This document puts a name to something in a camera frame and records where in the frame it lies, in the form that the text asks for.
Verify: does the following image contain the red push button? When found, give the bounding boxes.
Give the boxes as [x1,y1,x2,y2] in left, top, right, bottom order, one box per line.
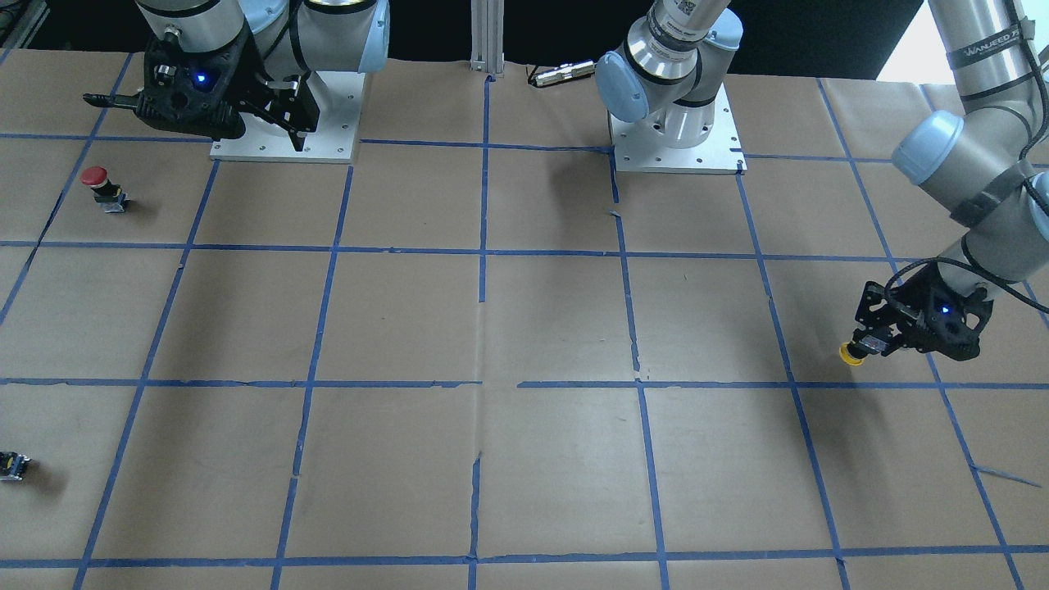
[79,166,128,214]

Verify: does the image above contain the yellow push button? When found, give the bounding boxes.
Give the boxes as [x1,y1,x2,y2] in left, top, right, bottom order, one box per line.
[838,331,891,367]

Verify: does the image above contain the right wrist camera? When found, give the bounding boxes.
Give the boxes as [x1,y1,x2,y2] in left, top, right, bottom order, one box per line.
[134,24,250,141]

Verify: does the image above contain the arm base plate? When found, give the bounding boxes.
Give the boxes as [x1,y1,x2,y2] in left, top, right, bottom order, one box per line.
[608,86,748,175]
[210,71,367,165]

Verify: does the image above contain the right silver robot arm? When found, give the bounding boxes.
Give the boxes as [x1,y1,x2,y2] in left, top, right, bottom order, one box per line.
[84,1,390,164]

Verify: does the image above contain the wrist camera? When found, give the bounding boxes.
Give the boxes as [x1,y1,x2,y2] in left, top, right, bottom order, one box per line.
[134,24,250,141]
[907,265,994,362]

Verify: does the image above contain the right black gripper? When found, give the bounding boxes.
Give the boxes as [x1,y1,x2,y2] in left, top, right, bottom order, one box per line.
[83,70,320,152]

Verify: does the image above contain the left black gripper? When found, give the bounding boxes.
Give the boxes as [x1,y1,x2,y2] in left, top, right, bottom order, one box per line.
[851,281,928,350]

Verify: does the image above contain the black contact block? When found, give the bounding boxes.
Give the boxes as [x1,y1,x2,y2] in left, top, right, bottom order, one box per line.
[0,451,33,482]

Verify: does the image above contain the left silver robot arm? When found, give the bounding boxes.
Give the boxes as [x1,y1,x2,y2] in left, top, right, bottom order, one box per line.
[596,1,1047,365]

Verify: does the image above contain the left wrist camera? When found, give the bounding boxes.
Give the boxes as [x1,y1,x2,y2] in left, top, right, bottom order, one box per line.
[907,265,994,362]

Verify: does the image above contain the aluminium frame post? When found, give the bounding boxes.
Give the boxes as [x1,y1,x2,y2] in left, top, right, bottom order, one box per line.
[470,0,505,78]

